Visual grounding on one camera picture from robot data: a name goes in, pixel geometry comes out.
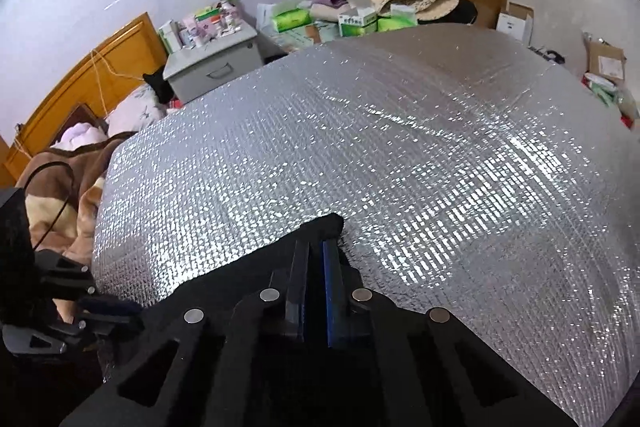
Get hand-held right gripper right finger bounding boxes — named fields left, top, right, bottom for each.
left=322, top=241, right=576, bottom=427

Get pink printed bedding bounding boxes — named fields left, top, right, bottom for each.
left=106, top=84, right=183, bottom=138

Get pale pink cloth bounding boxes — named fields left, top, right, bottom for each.
left=309, top=3, right=346, bottom=24

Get green tissue boxes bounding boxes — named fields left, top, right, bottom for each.
left=255, top=1, right=346, bottom=58

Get brown plaid blanket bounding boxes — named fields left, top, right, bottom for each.
left=14, top=132, right=137, bottom=323

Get black fabric item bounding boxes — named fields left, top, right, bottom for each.
left=440, top=0, right=480, bottom=26

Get lavender plush pillow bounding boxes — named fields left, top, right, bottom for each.
left=50, top=122, right=110, bottom=152

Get white cardboard box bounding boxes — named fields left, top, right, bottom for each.
left=496, top=2, right=535, bottom=44

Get wooden bed headboard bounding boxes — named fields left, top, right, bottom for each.
left=0, top=11, right=170, bottom=190

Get grey plastic packet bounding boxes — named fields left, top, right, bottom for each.
left=617, top=87, right=640, bottom=120

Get green tissue pack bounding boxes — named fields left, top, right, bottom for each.
left=270, top=7, right=313, bottom=34
left=377, top=4, right=418, bottom=32

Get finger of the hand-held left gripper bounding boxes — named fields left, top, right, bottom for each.
left=2, top=316, right=147, bottom=355
left=35, top=249, right=144, bottom=316

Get silver foil bubble mat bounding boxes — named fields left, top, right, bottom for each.
left=91, top=26, right=640, bottom=427

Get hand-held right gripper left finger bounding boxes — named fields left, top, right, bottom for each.
left=60, top=239, right=311, bottom=427

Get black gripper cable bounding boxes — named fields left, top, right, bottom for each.
left=22, top=161, right=77, bottom=253

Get green white medicine box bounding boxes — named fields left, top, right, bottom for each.
left=337, top=0, right=379, bottom=38

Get grey drawer cabinet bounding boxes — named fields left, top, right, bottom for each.
left=162, top=24, right=265, bottom=104

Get cluster of toiletry bottles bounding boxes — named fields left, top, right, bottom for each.
left=159, top=0, right=247, bottom=54

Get black fleece garment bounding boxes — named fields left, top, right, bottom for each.
left=95, top=213, right=431, bottom=427

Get small black object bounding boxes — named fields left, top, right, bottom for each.
left=142, top=71, right=175, bottom=104

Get green plastic bag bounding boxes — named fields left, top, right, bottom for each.
left=582, top=74, right=623, bottom=108

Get brown cardboard box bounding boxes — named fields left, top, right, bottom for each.
left=582, top=32, right=628, bottom=80

